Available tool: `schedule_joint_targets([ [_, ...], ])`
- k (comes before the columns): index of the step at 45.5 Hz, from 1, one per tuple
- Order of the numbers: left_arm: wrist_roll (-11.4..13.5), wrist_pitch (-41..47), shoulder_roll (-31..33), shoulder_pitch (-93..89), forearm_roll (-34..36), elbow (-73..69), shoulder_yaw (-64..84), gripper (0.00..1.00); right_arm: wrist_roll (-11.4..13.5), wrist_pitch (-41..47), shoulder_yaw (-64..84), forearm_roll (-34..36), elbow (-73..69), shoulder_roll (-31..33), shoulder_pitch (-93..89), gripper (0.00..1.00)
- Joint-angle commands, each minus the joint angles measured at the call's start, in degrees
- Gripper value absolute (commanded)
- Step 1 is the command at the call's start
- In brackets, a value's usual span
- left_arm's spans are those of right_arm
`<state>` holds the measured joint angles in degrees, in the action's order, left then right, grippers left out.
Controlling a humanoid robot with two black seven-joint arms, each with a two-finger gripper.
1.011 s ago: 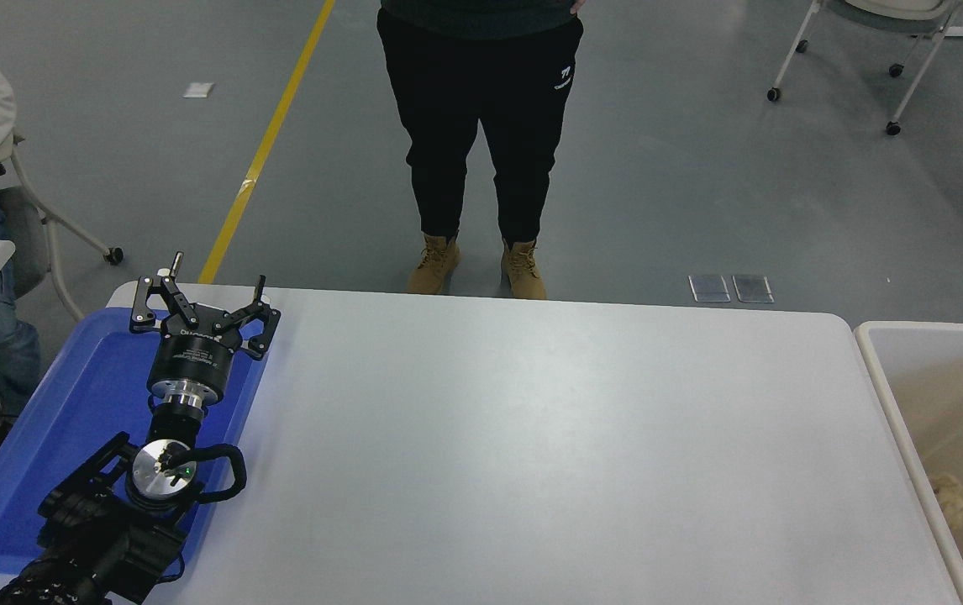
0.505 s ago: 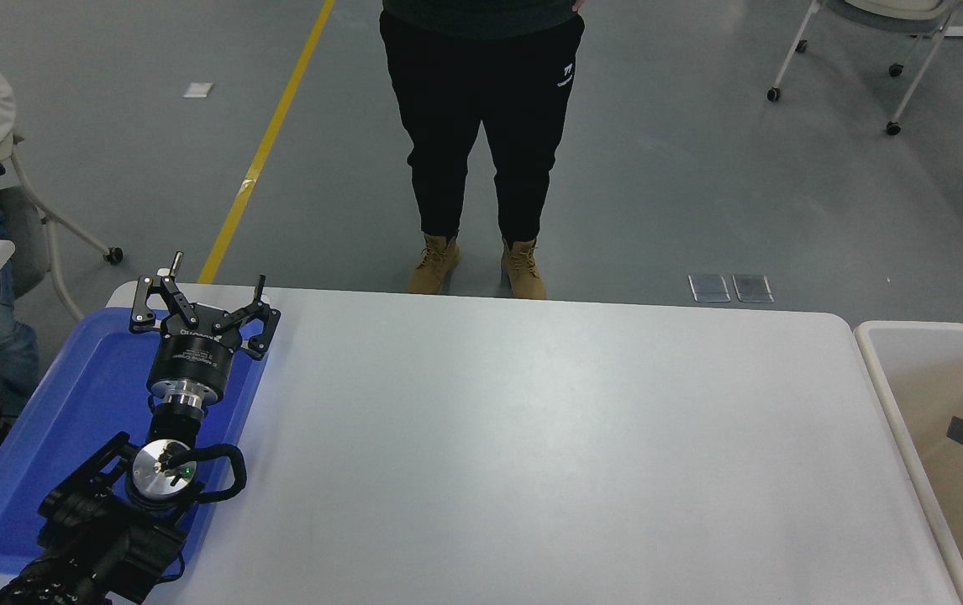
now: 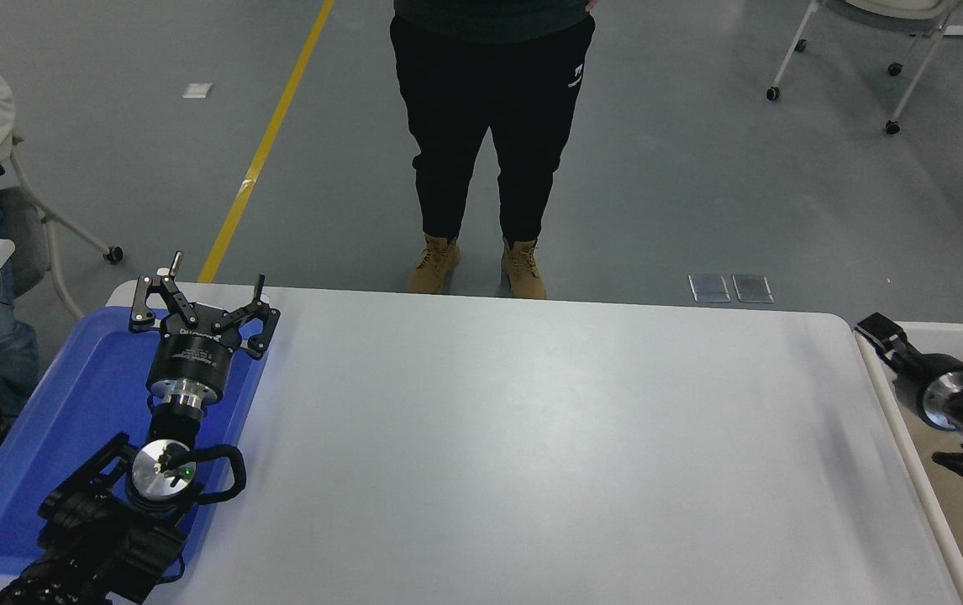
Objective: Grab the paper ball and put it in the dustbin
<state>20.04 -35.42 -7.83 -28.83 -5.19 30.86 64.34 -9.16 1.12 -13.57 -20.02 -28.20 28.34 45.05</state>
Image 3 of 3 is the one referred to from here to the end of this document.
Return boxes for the white frame chair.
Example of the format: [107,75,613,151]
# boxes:
[0,134,124,323]

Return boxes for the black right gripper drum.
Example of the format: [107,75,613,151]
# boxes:
[892,351,963,414]

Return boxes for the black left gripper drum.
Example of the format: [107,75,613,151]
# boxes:
[147,324,240,398]

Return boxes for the blue plastic tray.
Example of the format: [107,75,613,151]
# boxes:
[0,307,271,576]

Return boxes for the clear floor plate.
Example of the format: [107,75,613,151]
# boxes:
[689,275,731,303]
[732,274,774,303]

